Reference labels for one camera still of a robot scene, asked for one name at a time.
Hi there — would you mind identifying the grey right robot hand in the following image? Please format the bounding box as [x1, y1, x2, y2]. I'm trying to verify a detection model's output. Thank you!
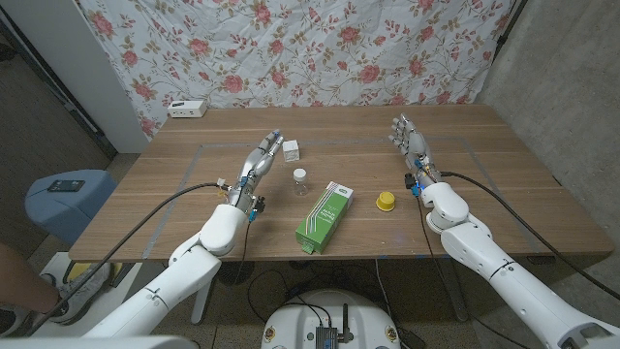
[387, 112, 443, 193]

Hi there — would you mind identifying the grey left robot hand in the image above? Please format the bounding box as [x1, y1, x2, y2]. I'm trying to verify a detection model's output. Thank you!
[223, 128, 285, 219]

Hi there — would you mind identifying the clear medicine bottle white cap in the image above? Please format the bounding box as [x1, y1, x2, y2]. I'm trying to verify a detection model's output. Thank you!
[292, 167, 310, 197]

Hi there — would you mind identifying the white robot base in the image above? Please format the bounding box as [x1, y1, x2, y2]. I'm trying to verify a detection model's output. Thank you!
[261, 288, 402, 349]

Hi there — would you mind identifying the small white cube box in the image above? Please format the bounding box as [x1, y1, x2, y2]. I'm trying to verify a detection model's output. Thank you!
[282, 140, 301, 163]

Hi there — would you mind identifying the yellow lid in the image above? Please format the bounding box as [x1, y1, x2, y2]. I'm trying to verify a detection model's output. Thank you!
[375, 191, 396, 212]

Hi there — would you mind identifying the green medicine box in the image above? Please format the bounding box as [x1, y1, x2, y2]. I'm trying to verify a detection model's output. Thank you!
[294, 181, 355, 255]

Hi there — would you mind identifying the white power strip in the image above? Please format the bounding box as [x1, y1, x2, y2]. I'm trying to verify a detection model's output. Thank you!
[167, 99, 208, 119]

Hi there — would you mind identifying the floral backdrop cloth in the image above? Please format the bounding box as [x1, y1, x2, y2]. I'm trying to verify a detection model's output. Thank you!
[77, 0, 515, 140]

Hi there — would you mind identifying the white metal table leg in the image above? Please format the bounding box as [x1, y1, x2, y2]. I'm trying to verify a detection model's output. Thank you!
[190, 278, 217, 326]
[435, 256, 470, 324]

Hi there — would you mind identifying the black backdrop stand pole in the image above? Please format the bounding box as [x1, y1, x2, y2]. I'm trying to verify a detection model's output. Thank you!
[492, 0, 530, 62]

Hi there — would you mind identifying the yellow black floor pedal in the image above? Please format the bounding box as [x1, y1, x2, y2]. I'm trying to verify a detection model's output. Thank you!
[62, 260, 137, 288]

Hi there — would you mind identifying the black phone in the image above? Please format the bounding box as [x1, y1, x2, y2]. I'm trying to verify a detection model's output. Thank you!
[46, 178, 86, 193]

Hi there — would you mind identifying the blue-grey round stool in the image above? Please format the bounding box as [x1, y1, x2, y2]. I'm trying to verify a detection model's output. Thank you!
[24, 169, 117, 246]

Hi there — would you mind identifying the grey sneaker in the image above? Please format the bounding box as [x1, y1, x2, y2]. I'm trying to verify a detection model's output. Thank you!
[0, 304, 35, 338]
[47, 261, 115, 326]

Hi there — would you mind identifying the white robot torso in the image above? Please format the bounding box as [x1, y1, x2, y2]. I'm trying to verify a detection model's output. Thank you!
[0, 335, 201, 349]

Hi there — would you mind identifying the person's leg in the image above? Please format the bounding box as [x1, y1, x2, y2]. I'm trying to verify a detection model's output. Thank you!
[0, 241, 62, 314]

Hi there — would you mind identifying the thin black left wrist cable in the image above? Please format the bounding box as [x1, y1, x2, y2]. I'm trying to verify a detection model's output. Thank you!
[234, 220, 254, 287]

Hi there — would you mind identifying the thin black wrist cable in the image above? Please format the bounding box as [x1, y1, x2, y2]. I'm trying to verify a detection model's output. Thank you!
[415, 193, 534, 349]
[234, 220, 254, 287]

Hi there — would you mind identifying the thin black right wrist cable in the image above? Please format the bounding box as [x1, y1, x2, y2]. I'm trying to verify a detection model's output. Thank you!
[415, 193, 534, 349]

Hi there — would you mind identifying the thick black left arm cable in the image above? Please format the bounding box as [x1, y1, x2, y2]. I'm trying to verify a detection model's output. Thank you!
[28, 181, 224, 335]

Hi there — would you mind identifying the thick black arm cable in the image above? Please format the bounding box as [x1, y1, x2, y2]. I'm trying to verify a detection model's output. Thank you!
[439, 171, 620, 301]
[28, 181, 224, 335]

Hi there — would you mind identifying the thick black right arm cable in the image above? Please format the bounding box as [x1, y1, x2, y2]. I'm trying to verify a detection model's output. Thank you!
[439, 171, 620, 301]

